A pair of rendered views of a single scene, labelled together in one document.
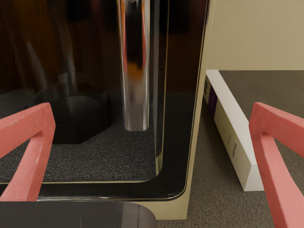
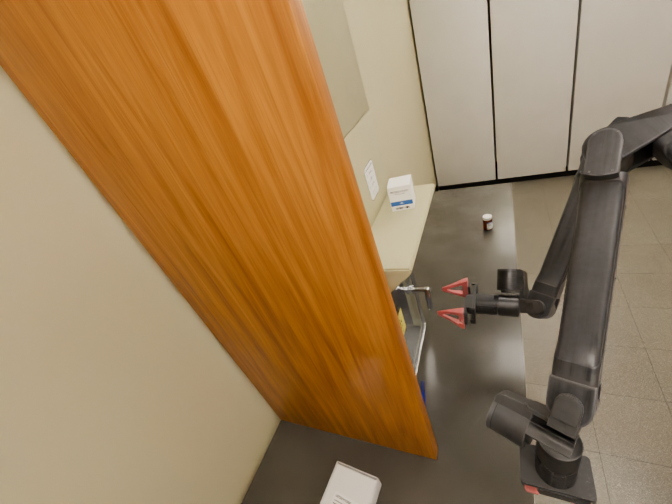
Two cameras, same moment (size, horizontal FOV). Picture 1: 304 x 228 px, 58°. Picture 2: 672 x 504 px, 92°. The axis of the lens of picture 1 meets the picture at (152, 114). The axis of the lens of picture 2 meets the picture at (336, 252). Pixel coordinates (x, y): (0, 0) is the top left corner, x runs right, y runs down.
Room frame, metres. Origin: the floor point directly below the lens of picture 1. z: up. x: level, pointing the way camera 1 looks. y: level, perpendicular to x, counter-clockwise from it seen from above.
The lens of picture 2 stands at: (-0.09, 0.69, 1.87)
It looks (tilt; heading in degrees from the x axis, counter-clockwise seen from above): 33 degrees down; 305
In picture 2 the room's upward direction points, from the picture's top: 22 degrees counter-clockwise
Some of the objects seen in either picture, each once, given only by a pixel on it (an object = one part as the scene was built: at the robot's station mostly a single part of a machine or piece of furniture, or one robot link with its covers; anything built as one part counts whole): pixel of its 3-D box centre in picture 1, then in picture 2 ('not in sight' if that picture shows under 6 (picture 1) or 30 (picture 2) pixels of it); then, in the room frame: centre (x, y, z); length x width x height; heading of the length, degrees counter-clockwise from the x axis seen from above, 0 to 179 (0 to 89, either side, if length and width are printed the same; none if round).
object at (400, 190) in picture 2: not in sight; (401, 193); (0.13, 0.05, 1.54); 0.05 x 0.05 x 0.06; 9
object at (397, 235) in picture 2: not in sight; (402, 239); (0.13, 0.12, 1.46); 0.32 x 0.12 x 0.10; 92
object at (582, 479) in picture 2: not in sight; (555, 464); (-0.14, 0.41, 1.21); 0.10 x 0.07 x 0.07; 2
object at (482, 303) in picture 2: not in sight; (483, 303); (-0.01, 0.00, 1.14); 0.10 x 0.07 x 0.07; 90
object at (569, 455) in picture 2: not in sight; (553, 445); (-0.14, 0.40, 1.27); 0.07 x 0.06 x 0.07; 159
